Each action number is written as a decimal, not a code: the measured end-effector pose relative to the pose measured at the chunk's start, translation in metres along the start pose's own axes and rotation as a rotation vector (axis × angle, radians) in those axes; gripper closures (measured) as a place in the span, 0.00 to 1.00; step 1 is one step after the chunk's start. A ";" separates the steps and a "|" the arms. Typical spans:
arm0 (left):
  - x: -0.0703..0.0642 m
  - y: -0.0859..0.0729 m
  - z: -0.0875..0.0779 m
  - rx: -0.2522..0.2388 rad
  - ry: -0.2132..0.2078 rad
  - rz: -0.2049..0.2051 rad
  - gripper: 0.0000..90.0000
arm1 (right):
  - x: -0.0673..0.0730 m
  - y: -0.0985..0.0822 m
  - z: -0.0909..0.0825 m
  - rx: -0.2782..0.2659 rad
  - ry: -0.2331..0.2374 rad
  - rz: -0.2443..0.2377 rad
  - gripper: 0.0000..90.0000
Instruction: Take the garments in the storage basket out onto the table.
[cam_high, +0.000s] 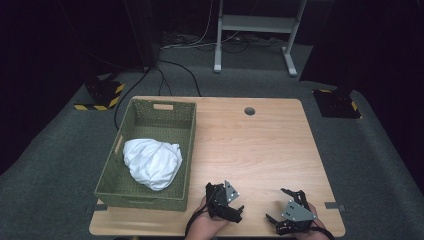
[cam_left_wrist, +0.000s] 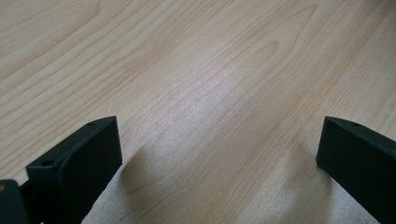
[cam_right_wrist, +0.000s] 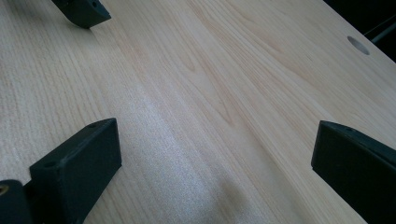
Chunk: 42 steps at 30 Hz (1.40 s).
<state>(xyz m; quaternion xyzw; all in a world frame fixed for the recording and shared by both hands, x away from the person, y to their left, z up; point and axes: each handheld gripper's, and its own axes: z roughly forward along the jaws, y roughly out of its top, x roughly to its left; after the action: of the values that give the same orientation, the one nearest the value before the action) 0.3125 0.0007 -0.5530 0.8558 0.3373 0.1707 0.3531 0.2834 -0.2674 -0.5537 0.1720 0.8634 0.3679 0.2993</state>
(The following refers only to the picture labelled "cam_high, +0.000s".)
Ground black yellow striped stand base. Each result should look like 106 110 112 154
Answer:
73 73 126 112
311 87 363 120

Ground grey tape strip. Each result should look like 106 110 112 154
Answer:
324 201 347 212
84 203 109 215

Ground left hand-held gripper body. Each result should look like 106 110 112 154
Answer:
208 179 242 224

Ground white metal stand frame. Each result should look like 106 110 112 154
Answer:
213 0 308 78

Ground white floor cables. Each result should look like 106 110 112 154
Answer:
161 0 242 51

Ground long black floor cable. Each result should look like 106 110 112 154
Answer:
113 66 153 131

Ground curved black floor cable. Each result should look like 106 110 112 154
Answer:
156 59 203 98

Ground green woven plastic basket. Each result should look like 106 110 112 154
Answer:
93 98 197 212

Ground white cloth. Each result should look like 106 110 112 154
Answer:
122 138 184 192

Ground dark upright stand post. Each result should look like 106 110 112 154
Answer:
122 0 160 72

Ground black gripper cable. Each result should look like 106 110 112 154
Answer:
309 222 336 240
184 197 216 238

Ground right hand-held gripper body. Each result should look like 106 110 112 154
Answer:
279 199 318 232

